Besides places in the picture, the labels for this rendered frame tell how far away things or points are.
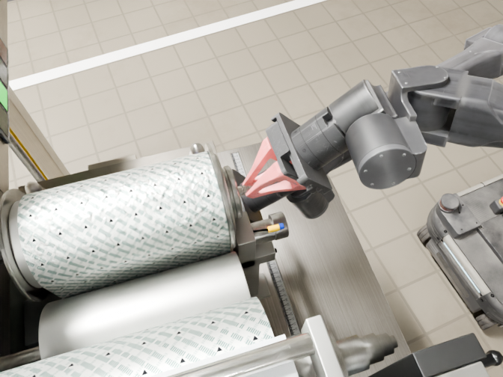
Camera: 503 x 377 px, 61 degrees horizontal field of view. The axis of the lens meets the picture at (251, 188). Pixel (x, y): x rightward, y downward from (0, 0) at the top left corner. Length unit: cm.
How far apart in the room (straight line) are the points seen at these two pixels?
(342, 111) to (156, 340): 30
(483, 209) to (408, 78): 148
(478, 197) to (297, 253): 118
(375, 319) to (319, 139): 50
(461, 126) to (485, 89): 4
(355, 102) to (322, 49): 221
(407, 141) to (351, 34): 239
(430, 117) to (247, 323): 30
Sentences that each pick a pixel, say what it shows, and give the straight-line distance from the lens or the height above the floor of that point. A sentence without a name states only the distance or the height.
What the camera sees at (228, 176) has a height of 129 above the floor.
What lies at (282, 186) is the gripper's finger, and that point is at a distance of 56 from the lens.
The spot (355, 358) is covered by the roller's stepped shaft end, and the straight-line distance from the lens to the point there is 42.
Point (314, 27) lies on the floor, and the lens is 284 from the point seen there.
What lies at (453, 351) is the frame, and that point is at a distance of 35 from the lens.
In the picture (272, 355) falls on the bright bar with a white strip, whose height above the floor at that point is 146.
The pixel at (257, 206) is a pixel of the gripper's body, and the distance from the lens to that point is 71.
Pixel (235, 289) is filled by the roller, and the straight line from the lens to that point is 55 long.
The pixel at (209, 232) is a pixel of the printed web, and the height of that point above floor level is 127.
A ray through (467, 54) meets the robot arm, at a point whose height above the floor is 125.
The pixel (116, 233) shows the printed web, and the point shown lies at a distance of 53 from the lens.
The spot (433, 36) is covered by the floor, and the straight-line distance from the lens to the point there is 296.
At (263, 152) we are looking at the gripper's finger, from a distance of 53.
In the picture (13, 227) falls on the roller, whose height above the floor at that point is 131.
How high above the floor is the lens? 176
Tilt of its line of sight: 59 degrees down
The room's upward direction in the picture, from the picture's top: straight up
